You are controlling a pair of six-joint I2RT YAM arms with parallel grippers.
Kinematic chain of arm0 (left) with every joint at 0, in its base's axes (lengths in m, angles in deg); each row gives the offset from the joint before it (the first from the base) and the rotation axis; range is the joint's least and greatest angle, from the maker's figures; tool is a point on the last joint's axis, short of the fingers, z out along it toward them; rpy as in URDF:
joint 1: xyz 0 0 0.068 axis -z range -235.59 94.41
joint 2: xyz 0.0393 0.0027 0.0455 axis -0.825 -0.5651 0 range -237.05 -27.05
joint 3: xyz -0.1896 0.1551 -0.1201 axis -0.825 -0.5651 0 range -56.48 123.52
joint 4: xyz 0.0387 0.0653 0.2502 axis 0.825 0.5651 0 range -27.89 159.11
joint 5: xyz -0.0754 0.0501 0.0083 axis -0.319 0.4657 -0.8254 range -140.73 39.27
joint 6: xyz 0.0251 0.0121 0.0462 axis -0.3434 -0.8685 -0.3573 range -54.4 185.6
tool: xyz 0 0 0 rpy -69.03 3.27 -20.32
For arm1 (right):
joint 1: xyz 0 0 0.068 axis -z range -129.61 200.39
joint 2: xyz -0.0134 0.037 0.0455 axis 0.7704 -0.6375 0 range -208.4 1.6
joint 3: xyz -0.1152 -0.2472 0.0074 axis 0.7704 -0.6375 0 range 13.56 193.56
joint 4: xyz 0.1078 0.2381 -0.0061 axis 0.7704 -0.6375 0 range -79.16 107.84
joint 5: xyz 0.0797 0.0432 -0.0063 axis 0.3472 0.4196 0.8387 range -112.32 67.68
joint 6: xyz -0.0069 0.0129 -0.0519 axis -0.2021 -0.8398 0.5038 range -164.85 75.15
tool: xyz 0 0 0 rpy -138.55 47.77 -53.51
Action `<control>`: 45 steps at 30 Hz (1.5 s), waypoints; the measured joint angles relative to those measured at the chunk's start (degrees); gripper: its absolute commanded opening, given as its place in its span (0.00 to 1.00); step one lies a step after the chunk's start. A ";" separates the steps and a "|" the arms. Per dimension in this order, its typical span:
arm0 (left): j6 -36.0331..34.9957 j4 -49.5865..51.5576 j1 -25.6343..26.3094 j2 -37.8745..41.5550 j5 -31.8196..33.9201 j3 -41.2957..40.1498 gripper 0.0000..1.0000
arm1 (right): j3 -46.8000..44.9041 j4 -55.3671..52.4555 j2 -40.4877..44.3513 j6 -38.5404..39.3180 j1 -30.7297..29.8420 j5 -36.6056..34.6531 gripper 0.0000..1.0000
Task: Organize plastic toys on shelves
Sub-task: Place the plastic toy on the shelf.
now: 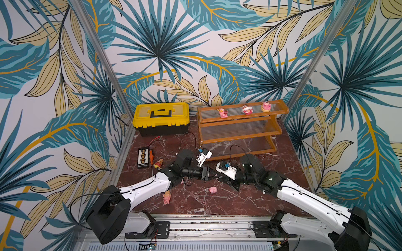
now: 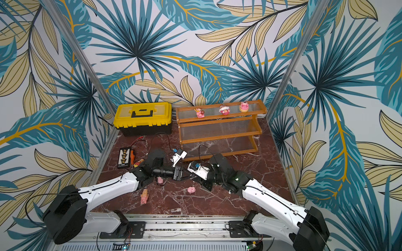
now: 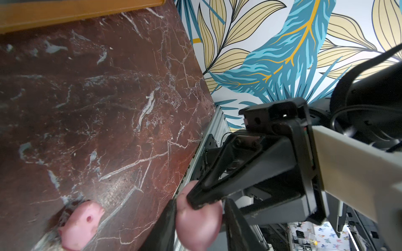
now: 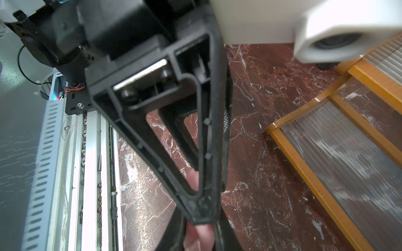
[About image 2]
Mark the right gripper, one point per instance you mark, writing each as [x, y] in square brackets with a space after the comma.
[207, 181]

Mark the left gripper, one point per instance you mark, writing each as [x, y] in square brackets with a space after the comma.
[178, 173]

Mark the pink yellow figure toy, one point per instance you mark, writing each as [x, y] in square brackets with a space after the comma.
[199, 113]

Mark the pink strawberry cake figure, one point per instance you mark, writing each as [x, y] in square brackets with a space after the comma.
[224, 110]

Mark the pink round pig figure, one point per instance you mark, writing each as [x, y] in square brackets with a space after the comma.
[244, 107]

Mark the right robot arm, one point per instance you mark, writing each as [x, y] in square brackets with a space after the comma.
[304, 229]

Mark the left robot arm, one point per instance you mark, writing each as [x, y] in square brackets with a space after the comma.
[70, 214]

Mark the orange clear plastic shelf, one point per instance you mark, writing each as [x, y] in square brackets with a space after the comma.
[215, 133]

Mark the yellow black toolbox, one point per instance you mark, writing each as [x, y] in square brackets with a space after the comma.
[144, 119]

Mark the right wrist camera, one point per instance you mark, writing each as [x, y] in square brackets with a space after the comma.
[198, 169]

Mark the orange handled screwdriver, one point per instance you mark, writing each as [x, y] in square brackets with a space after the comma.
[132, 157]

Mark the aluminium mounting rail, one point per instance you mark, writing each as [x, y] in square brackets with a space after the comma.
[187, 229]

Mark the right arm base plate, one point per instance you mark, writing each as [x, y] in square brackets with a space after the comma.
[240, 229]

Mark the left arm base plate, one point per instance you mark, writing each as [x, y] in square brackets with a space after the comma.
[132, 230]

